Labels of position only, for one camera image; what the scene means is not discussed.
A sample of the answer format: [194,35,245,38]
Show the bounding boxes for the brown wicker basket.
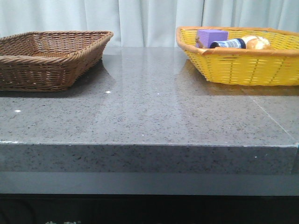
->
[0,31,114,92]

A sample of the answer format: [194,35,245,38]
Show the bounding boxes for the bread roll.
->
[241,35,273,50]

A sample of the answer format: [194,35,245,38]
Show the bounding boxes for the yellow woven basket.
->
[176,26,299,86]

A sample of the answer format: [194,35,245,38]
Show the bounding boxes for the purple foam block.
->
[196,29,228,48]

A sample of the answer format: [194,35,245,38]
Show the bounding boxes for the small brown figurine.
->
[195,36,208,49]

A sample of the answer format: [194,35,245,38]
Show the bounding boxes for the white curtain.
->
[0,0,299,47]

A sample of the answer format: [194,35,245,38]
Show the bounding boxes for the dark bottle with label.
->
[209,38,246,49]

